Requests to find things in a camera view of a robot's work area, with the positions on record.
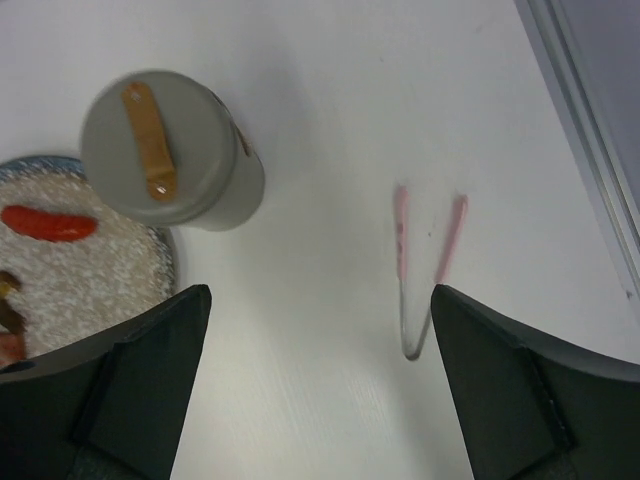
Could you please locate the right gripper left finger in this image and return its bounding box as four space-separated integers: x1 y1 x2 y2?
1 285 212 479

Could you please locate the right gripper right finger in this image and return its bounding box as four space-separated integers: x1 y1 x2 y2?
431 285 639 479

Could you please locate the grey cylindrical container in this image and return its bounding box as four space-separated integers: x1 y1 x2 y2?
180 90 266 232

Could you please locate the grey round lid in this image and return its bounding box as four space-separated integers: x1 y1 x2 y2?
80 70 242 226

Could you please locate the brown meat piece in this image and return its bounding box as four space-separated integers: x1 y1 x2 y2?
0 332 26 369

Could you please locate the plate with rice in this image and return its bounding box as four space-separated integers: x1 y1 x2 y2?
1 156 176 360

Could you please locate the brown mushroom piece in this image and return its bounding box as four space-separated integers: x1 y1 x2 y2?
1 271 26 335

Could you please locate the red sausage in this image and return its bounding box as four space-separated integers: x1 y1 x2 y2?
1 205 98 243

